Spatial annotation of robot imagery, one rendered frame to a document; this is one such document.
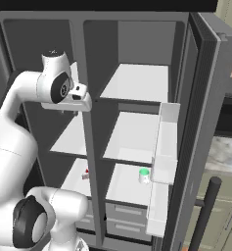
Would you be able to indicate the olive green wall cupboard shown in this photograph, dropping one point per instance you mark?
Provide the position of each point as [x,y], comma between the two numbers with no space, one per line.
[230,13]

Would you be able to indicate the grey fridge freezer cabinet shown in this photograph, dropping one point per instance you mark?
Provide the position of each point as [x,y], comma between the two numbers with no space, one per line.
[143,36]

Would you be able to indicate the white cup with green lid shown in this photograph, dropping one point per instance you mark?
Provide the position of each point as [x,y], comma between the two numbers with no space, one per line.
[144,176]

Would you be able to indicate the white fridge door bin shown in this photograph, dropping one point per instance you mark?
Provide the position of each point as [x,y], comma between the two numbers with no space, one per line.
[158,209]
[168,147]

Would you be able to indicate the red and white frozen fish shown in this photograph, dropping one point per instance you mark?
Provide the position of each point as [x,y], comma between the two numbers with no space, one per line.
[85,175]

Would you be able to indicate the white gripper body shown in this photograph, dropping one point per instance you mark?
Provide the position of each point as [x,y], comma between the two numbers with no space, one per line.
[68,105]

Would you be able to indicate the grey fridge drawer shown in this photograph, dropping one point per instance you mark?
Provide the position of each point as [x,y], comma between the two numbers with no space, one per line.
[129,228]
[129,210]

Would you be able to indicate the olive green base cupboards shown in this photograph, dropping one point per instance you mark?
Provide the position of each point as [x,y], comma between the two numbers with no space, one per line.
[226,209]

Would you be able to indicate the grey fridge door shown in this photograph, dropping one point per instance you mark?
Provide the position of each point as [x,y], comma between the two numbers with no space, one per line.
[199,108]

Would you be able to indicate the dark grey appliance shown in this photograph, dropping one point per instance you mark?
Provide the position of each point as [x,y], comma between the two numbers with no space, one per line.
[230,111]

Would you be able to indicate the white freezer shelf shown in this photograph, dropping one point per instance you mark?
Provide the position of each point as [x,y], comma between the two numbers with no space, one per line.
[73,140]
[75,184]

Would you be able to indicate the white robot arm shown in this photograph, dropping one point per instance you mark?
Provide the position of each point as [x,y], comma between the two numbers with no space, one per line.
[9,157]

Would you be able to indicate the white fridge shelf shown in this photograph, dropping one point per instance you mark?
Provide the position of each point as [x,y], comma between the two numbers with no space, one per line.
[140,81]
[125,186]
[133,137]

